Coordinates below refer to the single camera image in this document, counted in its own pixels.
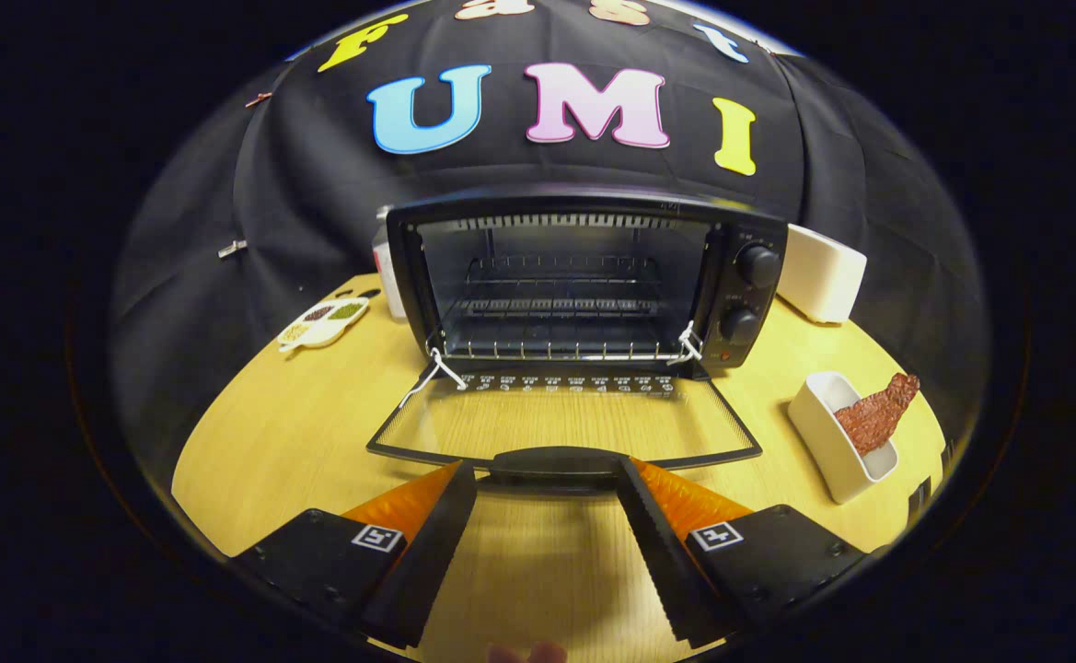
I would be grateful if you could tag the metal cloth clip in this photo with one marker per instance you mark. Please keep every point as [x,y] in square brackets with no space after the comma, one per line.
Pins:
[232,249]

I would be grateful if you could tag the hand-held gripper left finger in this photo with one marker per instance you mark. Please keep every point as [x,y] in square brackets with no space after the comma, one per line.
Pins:
[432,562]

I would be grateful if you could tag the black toaster oven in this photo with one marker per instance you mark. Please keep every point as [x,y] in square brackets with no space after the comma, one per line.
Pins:
[593,204]

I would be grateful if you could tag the clear plastic bottle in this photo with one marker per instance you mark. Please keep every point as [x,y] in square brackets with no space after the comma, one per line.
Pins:
[388,276]

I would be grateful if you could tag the red cloth clip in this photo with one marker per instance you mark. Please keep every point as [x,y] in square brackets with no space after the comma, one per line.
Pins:
[259,99]

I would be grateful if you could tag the black backdrop cloth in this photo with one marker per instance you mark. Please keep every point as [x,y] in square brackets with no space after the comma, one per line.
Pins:
[317,184]

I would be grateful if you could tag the white bread toaster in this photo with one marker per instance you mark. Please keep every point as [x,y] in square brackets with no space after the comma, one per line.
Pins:
[818,272]

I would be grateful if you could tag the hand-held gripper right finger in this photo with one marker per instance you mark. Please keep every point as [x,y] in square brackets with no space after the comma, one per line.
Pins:
[666,562]

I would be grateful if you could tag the white rectangular dish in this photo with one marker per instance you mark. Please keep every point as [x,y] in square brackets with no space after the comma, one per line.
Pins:
[827,442]

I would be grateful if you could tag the red-brown meat slice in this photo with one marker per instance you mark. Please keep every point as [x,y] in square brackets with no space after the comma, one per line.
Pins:
[873,414]

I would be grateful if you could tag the white divided spice dish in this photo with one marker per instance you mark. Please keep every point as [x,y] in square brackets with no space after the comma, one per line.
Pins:
[321,324]

